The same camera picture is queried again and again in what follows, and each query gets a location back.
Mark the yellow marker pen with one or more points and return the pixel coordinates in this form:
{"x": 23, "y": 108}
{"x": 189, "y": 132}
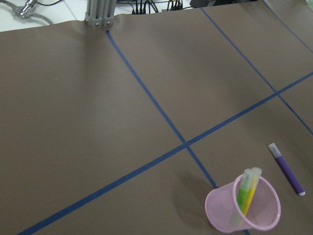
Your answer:
{"x": 257, "y": 173}

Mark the aluminium frame post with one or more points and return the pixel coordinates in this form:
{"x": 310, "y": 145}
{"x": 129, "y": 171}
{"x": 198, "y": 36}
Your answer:
{"x": 100, "y": 12}

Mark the green marker pen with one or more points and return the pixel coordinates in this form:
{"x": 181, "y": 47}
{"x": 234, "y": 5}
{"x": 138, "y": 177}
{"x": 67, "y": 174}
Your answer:
{"x": 244, "y": 187}

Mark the purple marker pen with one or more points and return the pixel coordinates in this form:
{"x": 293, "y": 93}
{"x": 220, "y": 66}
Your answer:
{"x": 288, "y": 172}

